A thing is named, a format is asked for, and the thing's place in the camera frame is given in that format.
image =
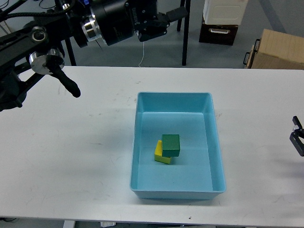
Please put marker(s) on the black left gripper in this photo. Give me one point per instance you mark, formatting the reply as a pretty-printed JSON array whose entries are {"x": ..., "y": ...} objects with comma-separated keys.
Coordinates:
[{"x": 118, "y": 19}]

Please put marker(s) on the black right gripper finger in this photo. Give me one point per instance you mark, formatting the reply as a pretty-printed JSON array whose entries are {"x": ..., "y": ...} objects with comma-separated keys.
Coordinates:
[{"x": 296, "y": 135}]

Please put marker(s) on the green wooden cube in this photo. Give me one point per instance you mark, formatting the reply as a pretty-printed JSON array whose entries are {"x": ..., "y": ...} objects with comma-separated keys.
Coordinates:
[{"x": 171, "y": 145}]

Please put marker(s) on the yellow wooden cube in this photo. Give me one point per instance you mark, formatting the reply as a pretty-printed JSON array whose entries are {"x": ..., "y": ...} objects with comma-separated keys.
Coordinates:
[{"x": 158, "y": 154}]

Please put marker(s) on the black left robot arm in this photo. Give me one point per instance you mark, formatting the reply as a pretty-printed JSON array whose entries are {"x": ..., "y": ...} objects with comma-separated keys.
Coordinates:
[{"x": 36, "y": 50}]

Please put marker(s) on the black storage box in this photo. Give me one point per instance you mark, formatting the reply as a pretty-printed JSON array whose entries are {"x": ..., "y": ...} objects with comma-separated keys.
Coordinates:
[{"x": 218, "y": 34}]

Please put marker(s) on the black table legs right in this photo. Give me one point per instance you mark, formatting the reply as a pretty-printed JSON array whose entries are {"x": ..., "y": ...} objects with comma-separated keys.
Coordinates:
[{"x": 186, "y": 4}]

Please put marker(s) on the black table legs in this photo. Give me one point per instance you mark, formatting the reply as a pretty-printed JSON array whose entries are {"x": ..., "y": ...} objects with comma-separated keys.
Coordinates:
[
  {"x": 186, "y": 4},
  {"x": 70, "y": 52}
]

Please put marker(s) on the white plastic crate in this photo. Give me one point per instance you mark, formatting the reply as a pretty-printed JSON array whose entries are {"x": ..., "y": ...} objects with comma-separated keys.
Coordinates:
[{"x": 224, "y": 12}]

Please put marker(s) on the black table legs left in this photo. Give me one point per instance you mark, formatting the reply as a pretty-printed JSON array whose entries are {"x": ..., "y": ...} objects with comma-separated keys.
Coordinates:
[{"x": 70, "y": 52}]

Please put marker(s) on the light blue plastic bin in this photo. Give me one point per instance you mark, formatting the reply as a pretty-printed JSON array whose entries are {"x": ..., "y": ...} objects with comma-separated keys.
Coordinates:
[{"x": 197, "y": 173}]

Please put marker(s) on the cardboard box with handles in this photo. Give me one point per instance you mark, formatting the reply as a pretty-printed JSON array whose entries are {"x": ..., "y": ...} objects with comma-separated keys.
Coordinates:
[{"x": 276, "y": 50}]

